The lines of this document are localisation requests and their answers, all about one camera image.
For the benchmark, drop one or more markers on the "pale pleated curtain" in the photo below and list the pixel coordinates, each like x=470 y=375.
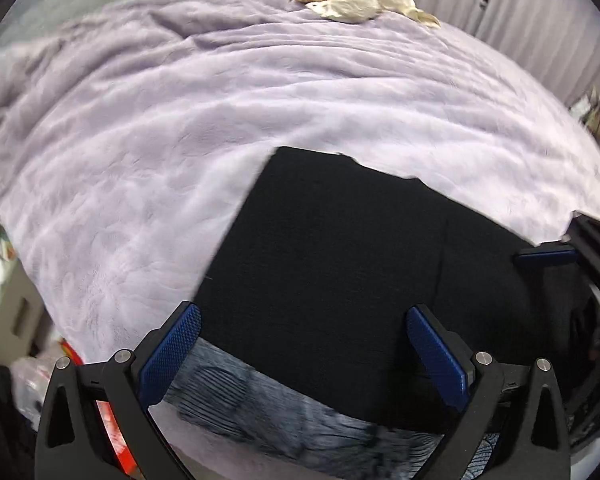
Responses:
x=540 y=20

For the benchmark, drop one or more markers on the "dark cloth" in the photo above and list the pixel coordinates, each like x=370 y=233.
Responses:
x=2 y=420

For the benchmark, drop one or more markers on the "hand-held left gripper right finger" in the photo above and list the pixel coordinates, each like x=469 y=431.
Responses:
x=437 y=355

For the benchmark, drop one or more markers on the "grey furry blanket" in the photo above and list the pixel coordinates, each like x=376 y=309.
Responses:
x=290 y=425

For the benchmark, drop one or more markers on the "beige bedside cabinet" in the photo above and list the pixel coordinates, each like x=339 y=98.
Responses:
x=22 y=310

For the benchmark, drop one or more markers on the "red and white plastic bag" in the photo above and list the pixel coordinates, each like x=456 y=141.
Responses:
x=100 y=410

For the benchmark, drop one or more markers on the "purple plush blanket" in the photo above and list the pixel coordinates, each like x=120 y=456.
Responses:
x=180 y=135

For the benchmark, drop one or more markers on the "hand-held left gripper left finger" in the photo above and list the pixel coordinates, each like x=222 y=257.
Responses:
x=170 y=355

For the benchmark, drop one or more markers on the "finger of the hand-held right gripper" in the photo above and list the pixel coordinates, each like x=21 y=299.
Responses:
x=547 y=256

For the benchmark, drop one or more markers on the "black pants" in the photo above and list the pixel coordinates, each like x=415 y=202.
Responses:
x=355 y=260

